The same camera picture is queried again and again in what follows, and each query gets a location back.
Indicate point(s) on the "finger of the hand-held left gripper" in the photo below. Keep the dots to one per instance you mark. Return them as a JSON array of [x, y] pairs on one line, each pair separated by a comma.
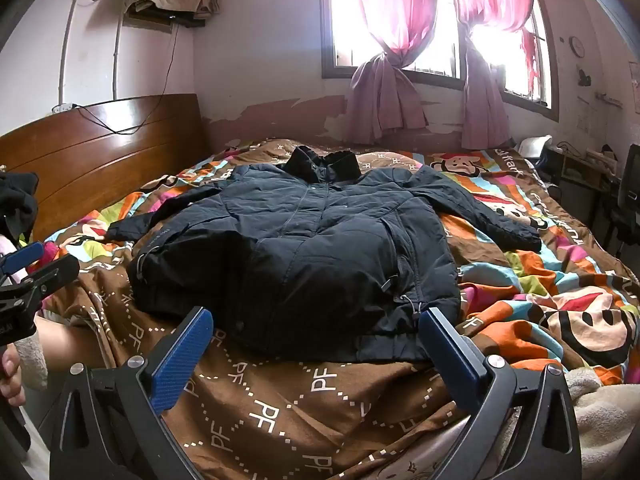
[[22, 255], [55, 272]]

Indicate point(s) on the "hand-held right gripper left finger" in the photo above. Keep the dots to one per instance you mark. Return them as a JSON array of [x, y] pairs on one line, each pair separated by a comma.
[[182, 350]]

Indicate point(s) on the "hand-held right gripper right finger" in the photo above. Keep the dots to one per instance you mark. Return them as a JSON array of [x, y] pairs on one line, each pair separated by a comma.
[[450, 355]]

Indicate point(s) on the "dark navy padded jacket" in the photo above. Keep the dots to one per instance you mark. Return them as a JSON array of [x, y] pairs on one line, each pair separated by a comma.
[[300, 255]]

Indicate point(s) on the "person's left forearm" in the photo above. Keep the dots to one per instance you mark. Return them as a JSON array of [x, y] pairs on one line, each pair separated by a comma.
[[55, 342]]

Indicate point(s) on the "person's left hand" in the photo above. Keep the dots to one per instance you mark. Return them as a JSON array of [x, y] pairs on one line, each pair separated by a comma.
[[10, 380]]

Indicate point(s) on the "dark cloth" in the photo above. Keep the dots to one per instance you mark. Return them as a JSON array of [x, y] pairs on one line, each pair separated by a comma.
[[17, 205]]

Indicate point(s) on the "colourful printed blanket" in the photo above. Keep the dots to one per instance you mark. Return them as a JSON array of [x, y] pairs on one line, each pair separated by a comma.
[[280, 410]]

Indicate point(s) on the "wooden headboard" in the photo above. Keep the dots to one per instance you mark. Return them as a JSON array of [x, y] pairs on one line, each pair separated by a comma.
[[95, 160]]

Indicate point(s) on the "white power strip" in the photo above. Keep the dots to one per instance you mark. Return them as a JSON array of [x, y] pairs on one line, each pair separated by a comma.
[[63, 108]]

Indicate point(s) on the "beige fleece blanket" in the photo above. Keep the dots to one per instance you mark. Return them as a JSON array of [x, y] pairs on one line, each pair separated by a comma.
[[605, 420]]

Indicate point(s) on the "white pillow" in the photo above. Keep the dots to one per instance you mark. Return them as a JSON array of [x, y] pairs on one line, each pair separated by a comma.
[[535, 146]]

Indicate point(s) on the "cluttered desk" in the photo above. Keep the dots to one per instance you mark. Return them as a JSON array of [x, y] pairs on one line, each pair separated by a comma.
[[580, 167]]

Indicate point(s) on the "black office chair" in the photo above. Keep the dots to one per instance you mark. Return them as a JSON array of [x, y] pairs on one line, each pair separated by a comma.
[[627, 195]]

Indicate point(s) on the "brown framed window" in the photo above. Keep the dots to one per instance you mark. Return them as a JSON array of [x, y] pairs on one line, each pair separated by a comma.
[[450, 60]]

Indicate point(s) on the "pink curtain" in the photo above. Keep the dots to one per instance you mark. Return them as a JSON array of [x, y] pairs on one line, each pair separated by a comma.
[[390, 50], [487, 60]]

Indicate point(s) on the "white wall pipe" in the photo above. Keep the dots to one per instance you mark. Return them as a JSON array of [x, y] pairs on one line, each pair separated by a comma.
[[65, 50]]

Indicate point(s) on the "dark wall shelf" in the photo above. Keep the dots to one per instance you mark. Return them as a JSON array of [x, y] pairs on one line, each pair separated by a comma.
[[160, 19]]

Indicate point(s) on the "dark wall sticker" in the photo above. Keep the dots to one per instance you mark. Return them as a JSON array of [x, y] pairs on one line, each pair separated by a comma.
[[584, 77]]

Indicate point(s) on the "round wall clock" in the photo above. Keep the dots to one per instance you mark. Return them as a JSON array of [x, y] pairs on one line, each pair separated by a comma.
[[577, 46]]

